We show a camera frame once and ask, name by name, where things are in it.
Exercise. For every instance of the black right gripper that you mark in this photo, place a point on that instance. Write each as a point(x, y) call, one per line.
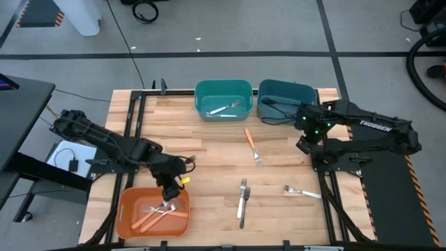
point(310, 141)

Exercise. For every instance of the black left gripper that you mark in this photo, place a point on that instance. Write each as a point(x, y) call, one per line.
point(169, 171)

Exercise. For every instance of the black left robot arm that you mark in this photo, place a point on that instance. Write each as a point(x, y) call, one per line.
point(104, 137)

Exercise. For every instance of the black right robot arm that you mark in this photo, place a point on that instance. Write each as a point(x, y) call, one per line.
point(376, 125)

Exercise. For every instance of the yellow tag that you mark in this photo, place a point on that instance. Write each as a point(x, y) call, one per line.
point(185, 180)

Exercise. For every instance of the orange plastic bin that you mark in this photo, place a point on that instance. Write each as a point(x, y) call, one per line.
point(157, 231)

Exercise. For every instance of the black utensil in teal bin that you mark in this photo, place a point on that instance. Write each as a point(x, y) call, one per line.
point(278, 108)

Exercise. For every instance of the dark blue plastic bin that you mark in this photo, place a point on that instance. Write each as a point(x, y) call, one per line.
point(285, 91)

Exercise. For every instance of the all-metal silver fork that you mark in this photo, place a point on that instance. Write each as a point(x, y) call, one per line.
point(242, 224)

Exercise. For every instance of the white paper sheet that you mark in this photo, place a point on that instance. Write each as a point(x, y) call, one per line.
point(83, 153)

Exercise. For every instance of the large hazard-striped black mat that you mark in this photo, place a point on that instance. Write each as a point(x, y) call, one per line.
point(390, 202)

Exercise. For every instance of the black power adapter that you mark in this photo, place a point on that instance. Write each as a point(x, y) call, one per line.
point(73, 165)

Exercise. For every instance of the teal plastic bin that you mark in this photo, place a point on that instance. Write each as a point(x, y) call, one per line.
point(216, 99)

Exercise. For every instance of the black round foot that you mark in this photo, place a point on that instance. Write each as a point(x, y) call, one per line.
point(436, 71)

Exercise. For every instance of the black desk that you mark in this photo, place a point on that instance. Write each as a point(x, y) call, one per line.
point(21, 118)

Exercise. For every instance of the black equipment boxes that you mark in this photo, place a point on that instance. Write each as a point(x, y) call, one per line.
point(433, 21)

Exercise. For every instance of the screen on desk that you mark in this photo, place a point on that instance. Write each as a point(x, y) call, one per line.
point(7, 83)

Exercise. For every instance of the white machine base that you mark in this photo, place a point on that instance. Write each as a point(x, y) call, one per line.
point(80, 15)

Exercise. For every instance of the small hazard-striped black mat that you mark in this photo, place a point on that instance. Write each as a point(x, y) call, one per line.
point(40, 14)

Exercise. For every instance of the black aluminium table frame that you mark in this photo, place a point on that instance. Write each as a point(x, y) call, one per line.
point(167, 92)

